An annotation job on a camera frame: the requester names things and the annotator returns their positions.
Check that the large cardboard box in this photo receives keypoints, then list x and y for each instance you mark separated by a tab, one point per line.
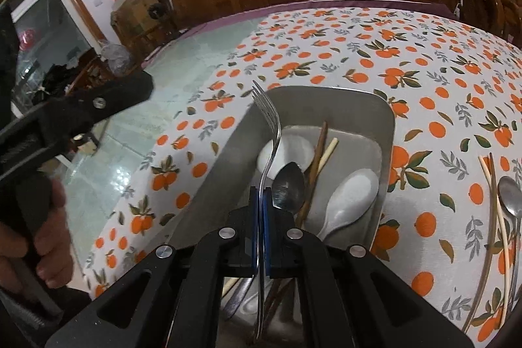
138	11

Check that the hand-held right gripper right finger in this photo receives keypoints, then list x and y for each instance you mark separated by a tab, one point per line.
281	242

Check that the cream block with black band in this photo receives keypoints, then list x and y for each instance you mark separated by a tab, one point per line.
83	144

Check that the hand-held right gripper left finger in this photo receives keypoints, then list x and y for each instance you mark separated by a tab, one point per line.
240	234

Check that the metal fork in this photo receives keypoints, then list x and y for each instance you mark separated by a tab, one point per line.
274	128

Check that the metal rectangular tray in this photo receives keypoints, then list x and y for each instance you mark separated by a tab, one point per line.
220	176

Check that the white plastic spoon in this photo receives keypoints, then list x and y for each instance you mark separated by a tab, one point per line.
291	146

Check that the person's left hand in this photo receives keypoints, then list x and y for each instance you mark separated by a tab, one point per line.
55	250

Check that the clear plastic bag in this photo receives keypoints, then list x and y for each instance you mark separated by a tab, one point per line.
116	58

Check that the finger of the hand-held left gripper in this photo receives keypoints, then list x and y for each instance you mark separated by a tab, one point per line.
118	95

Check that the orange fruit print tablecloth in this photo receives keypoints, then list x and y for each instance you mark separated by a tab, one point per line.
428	79

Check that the metal spoon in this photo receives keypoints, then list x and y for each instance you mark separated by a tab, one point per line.
287	185
512	195

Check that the cream chopstick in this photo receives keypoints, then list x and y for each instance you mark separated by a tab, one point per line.
330	150
495	205

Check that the white ceramic spoon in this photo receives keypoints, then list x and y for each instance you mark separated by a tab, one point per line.
350	197

